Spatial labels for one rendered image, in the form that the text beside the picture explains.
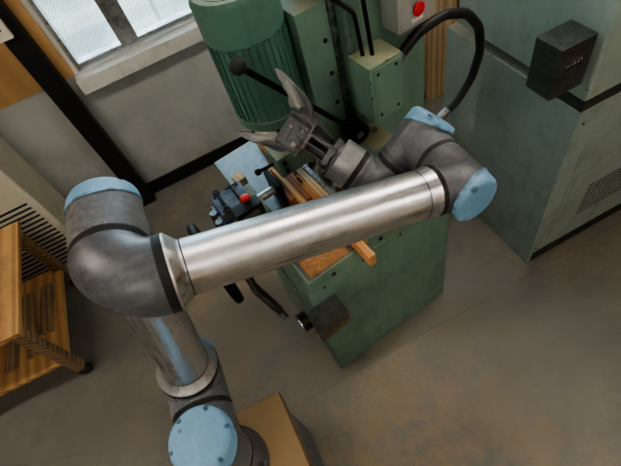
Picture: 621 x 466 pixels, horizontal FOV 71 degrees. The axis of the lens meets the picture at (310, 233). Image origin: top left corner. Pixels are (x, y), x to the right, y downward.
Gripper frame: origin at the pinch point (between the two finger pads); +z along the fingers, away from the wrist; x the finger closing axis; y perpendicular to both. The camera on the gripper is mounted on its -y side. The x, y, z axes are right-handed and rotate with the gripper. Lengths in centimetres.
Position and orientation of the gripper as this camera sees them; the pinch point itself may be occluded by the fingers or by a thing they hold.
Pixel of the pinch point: (256, 100)
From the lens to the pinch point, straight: 94.7
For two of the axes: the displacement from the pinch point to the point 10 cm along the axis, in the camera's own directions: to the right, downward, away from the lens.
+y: -1.5, 2.9, -9.4
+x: -5.4, 7.8, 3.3
